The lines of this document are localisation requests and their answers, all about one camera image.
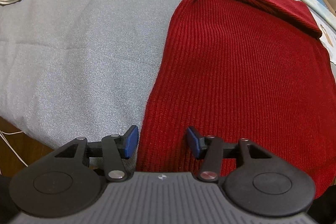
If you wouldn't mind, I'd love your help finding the dark red knit sweater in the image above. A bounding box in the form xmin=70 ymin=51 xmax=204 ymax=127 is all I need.
xmin=136 ymin=0 xmax=335 ymax=196

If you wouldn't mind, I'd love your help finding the grey printed bed sheet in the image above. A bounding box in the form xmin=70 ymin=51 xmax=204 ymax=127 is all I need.
xmin=0 ymin=0 xmax=336 ymax=169

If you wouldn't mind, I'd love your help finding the white cable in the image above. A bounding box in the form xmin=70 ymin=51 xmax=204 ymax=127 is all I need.
xmin=0 ymin=130 xmax=29 ymax=168

